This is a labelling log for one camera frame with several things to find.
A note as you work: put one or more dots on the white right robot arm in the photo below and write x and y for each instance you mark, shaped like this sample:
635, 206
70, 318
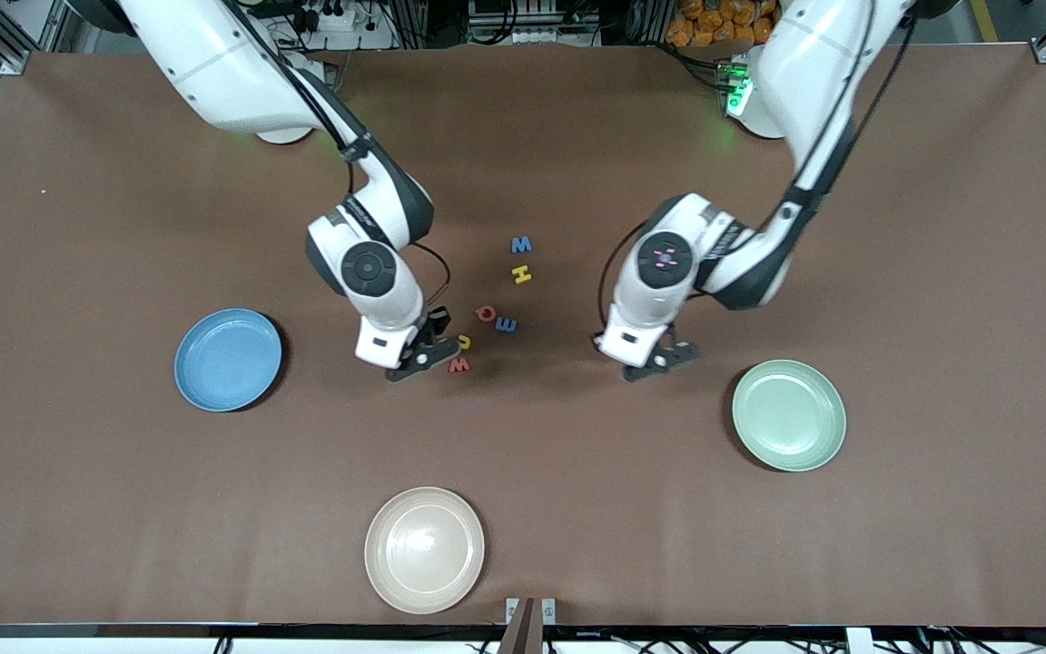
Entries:
214, 64

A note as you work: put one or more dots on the red capital letter Q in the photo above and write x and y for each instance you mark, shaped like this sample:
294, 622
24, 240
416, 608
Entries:
478, 313

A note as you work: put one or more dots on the white power strip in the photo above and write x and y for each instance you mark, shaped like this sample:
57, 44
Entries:
334, 40

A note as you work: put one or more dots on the red small letter w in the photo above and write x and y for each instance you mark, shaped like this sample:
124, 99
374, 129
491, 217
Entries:
461, 366

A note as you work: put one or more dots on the metal mount bracket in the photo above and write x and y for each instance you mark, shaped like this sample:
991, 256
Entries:
523, 636

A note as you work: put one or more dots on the yellow capital letter H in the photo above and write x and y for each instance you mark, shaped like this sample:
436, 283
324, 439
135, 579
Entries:
522, 274

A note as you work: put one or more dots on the green plate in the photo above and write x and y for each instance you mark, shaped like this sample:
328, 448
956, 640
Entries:
788, 416

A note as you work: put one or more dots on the blue small letter m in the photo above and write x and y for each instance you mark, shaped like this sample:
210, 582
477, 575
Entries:
515, 325

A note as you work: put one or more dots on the blue capital letter M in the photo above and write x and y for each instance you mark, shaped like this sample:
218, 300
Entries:
514, 246

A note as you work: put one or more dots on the blue plate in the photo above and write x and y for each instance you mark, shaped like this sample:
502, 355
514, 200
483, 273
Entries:
228, 361

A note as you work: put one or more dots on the beige plate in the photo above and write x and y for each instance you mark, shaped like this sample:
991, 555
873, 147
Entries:
425, 550

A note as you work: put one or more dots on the orange packets pile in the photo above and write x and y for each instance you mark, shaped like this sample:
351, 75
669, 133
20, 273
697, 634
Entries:
714, 23

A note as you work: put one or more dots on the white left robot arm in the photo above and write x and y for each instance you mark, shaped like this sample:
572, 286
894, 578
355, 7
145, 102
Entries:
814, 64

